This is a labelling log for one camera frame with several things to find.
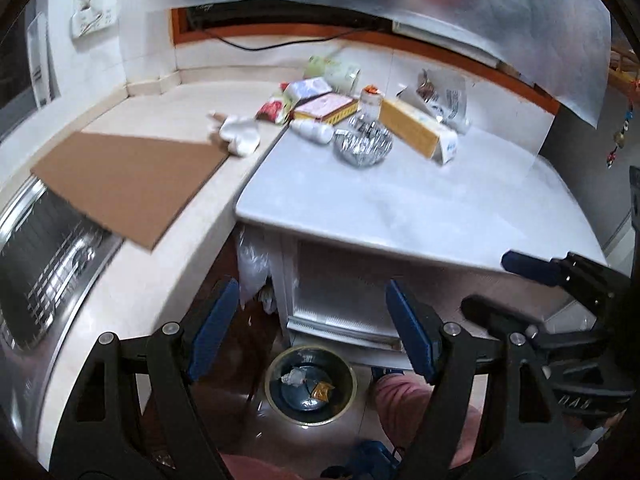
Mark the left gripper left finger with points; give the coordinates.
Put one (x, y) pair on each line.
(208, 326)

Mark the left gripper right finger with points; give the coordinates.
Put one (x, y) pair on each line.
(418, 327)

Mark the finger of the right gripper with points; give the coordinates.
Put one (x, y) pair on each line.
(544, 272)
(498, 319)

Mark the red and white carton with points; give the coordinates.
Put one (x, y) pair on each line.
(331, 108)

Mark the white paper bag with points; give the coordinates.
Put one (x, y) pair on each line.
(295, 377)

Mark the round dark trash bin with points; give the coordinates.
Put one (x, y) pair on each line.
(295, 404)

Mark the brown wooden cabinet door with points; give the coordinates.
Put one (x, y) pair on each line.
(231, 350)

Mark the white plastic bag hanging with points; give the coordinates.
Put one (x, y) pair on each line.
(254, 268)

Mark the blue plastic stool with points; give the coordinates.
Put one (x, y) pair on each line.
(368, 460)

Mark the brown cardboard sheet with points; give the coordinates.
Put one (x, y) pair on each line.
(134, 187)

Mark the stainless steel sink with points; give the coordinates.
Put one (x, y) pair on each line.
(50, 253)

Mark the crumpled white tissue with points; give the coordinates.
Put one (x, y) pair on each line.
(239, 134)

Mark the long yellow box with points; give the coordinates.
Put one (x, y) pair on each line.
(419, 130)

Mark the crumpled aluminium foil tray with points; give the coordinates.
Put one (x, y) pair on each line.
(363, 142)

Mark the clear plastic printed bag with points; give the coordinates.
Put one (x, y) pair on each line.
(442, 95)

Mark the white plastic bottle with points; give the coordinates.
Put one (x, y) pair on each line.
(317, 132)

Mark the red strawberry snack packet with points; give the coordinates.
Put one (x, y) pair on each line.
(276, 110)

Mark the lavender tissue pack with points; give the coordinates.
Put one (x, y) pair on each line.
(302, 91)

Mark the small jar orange lid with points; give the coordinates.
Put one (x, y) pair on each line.
(370, 101)

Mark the white wall socket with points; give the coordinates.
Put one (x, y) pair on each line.
(90, 16)

